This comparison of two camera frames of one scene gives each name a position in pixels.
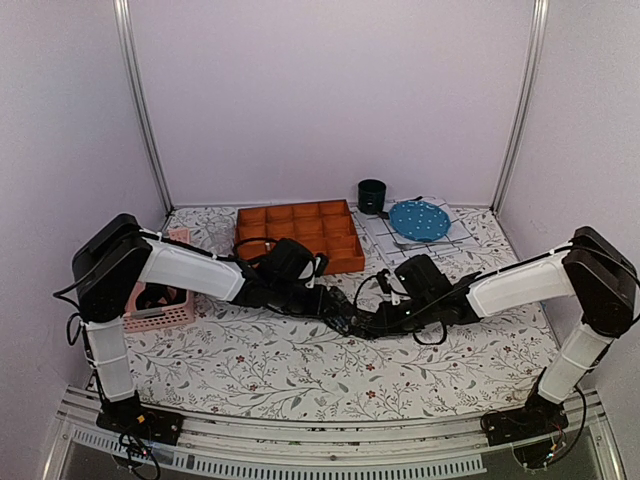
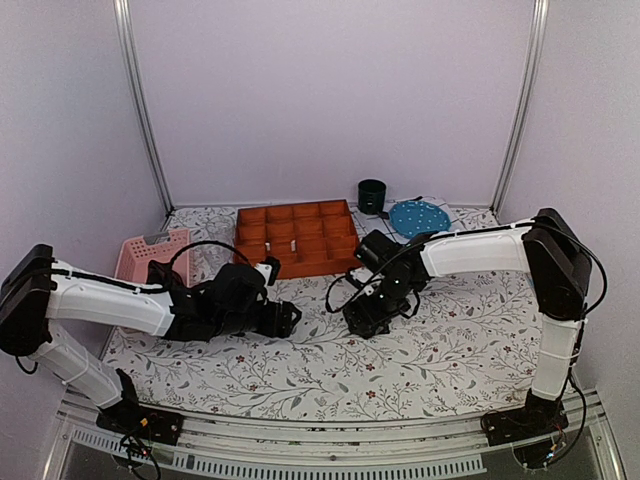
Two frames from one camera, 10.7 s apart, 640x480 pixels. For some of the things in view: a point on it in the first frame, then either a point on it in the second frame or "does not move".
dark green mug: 371,196 does not move
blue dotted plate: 419,221 does not move
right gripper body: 422,315 to 392,301
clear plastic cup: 217,234 does not move
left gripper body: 295,304 to 239,322
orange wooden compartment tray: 327,229 does not move
